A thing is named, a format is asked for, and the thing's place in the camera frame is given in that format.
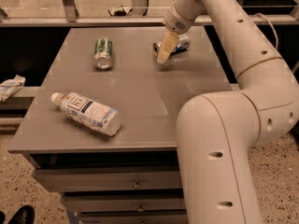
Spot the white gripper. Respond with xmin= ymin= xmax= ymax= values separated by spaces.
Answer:
xmin=157 ymin=5 xmax=197 ymax=64

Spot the crushed silver redbull can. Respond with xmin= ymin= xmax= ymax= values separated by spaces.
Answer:
xmin=153 ymin=34 xmax=190 ymax=56

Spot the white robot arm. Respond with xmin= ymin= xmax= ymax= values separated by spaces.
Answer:
xmin=157 ymin=0 xmax=299 ymax=224

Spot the green soda can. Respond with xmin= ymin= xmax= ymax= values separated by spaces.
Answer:
xmin=94 ymin=37 xmax=113 ymax=69

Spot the grey drawer cabinet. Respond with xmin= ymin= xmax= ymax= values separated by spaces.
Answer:
xmin=7 ymin=26 xmax=233 ymax=224

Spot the clear plastic tea bottle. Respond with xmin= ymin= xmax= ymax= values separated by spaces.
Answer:
xmin=50 ymin=92 xmax=121 ymax=136

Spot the top grey drawer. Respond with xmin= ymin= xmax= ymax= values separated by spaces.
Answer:
xmin=33 ymin=166 xmax=181 ymax=193

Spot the grey drawer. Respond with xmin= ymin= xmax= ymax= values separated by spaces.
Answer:
xmin=62 ymin=193 xmax=185 ymax=213
xmin=33 ymin=166 xmax=181 ymax=193
xmin=79 ymin=210 xmax=188 ymax=224

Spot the middle grey drawer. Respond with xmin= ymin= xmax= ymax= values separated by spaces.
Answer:
xmin=62 ymin=193 xmax=185 ymax=213

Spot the bottom grey drawer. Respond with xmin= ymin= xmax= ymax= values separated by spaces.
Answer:
xmin=79 ymin=210 xmax=188 ymax=224

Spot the black leather shoe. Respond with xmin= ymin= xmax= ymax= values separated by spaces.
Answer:
xmin=8 ymin=205 xmax=35 ymax=224

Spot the metal railing frame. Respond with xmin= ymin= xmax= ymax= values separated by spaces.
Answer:
xmin=1 ymin=0 xmax=298 ymax=27

